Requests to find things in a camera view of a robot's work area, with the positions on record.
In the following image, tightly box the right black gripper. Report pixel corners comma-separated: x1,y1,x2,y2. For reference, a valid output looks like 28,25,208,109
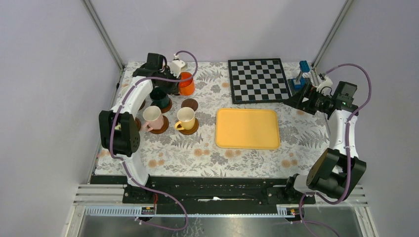
283,83,332,116

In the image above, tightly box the dark green mug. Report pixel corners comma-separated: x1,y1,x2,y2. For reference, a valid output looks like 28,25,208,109
150,87,170,109

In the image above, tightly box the orange mug black handle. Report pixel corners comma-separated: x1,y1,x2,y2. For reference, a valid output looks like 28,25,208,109
179,72,195,96

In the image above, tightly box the dark wood grain coaster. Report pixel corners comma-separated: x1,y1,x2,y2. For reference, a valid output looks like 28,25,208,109
181,98,199,111

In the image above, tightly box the yellow mug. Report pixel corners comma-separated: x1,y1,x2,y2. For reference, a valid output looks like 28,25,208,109
174,107,196,130

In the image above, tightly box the pink mug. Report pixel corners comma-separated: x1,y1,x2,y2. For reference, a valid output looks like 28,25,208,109
141,106,164,132

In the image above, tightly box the brown coaster bottom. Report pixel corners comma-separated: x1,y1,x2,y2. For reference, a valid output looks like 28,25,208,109
147,116,169,134

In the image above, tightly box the light brown coaster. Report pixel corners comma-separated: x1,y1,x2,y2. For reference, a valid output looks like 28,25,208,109
179,119,199,135

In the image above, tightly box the yellow plastic tray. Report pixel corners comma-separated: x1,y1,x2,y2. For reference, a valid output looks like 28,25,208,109
215,108,281,150

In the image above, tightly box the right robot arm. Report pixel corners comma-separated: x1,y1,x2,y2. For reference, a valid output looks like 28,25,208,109
283,81,366,203

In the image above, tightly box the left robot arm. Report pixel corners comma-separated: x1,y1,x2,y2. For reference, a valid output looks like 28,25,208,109
98,51,187,203

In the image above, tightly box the blue toy block structure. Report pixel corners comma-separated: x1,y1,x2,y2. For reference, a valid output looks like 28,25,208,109
291,60,310,91

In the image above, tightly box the black white chessboard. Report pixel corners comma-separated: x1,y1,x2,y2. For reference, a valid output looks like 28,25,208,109
228,58,291,104

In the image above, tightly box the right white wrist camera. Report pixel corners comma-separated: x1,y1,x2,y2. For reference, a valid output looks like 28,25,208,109
316,74,333,94

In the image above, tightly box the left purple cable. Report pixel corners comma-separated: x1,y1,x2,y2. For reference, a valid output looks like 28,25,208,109
109,50,199,232

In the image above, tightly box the purple cable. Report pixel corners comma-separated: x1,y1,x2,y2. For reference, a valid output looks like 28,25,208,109
297,63,373,237
109,50,199,232

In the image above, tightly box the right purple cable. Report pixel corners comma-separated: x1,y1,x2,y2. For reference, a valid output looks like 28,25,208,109
297,63,373,237

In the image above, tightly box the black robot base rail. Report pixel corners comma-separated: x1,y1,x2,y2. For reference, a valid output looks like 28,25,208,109
90,175,302,216

